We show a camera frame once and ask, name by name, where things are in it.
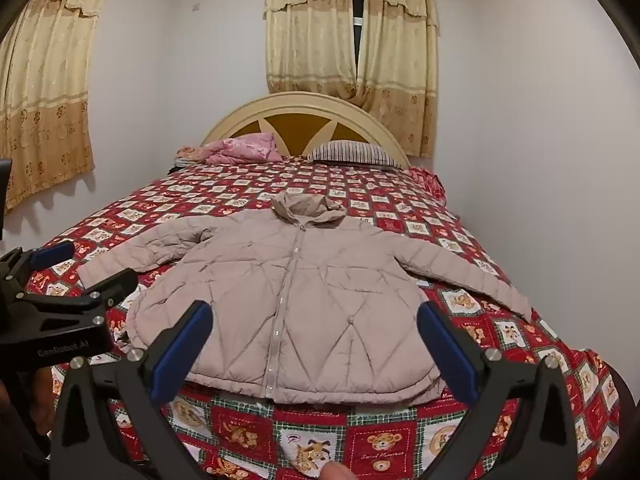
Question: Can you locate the dark window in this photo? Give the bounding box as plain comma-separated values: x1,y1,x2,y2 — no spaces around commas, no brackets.
353,0,366,81

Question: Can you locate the beige puffer jacket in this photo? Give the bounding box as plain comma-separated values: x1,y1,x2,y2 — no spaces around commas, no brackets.
76,191,533,405

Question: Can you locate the red patchwork bear quilt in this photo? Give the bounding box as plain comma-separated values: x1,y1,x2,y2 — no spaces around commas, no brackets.
25,156,632,480

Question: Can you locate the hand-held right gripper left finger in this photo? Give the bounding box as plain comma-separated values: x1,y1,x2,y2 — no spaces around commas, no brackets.
50,300,214,480

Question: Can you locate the beige floral side curtain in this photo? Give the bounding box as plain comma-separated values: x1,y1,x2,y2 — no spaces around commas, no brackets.
0,0,115,213

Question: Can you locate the black furniture edge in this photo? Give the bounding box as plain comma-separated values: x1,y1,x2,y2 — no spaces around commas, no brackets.
0,158,13,241

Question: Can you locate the beige floral window curtain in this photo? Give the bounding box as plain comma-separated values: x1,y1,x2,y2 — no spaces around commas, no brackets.
263,0,362,97
354,0,441,157

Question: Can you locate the pink pillow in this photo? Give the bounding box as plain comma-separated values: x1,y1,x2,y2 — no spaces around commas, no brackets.
176,133,282,165

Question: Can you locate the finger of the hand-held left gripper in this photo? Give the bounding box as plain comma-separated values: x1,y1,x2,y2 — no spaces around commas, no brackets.
0,240,76,306
10,268,139,333

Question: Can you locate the striped pillow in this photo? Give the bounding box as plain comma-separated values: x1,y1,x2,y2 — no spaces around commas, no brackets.
306,141,404,169

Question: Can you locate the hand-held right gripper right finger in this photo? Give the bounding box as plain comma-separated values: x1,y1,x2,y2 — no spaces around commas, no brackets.
417,301,592,480

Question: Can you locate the red ruffled cloth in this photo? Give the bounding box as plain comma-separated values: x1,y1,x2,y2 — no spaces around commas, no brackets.
407,167,446,205

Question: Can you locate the cream wooden headboard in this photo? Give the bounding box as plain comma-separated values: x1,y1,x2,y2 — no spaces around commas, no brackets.
201,92,411,168

